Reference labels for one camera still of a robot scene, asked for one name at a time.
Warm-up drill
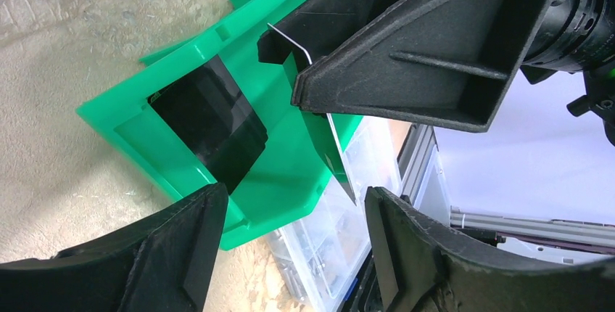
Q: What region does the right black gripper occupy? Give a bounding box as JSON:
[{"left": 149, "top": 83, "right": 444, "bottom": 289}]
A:
[{"left": 521, "top": 0, "right": 614, "bottom": 143}]

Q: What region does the aluminium frame rail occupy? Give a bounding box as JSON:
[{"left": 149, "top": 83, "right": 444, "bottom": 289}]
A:
[{"left": 398, "top": 125, "right": 614, "bottom": 259}]

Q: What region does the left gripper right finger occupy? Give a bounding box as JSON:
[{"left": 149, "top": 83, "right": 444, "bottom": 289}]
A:
[{"left": 365, "top": 186, "right": 614, "bottom": 311}]

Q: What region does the clear plastic screw box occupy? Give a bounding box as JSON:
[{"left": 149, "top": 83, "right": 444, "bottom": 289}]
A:
[{"left": 265, "top": 117, "right": 401, "bottom": 311}]

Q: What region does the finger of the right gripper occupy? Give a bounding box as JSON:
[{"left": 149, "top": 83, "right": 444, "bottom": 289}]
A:
[
  {"left": 290, "top": 0, "right": 562, "bottom": 133},
  {"left": 257, "top": 0, "right": 508, "bottom": 67}
]

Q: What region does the black card in bin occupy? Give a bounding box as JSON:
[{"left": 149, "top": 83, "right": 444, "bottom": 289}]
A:
[{"left": 148, "top": 56, "right": 268, "bottom": 192}]

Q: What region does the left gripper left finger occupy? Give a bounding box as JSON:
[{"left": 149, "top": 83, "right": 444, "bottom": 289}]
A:
[{"left": 1, "top": 183, "right": 228, "bottom": 311}]

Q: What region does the green plastic bin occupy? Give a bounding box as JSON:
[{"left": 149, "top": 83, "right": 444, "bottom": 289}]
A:
[{"left": 77, "top": 0, "right": 361, "bottom": 250}]

